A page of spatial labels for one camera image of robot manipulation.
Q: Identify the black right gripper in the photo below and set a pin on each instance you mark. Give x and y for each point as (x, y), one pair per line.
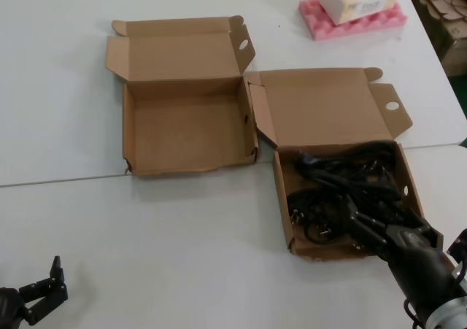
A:
(419, 267)

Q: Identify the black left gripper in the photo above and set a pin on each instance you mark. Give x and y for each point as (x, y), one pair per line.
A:
(9, 307)

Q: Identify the empty open cardboard box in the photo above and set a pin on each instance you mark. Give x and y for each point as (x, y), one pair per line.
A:
(182, 135)

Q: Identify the pink foam pad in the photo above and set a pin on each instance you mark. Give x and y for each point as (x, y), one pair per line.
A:
(350, 28)

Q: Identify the stacked brown cardboard boxes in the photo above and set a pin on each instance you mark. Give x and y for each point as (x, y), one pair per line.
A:
(438, 19)

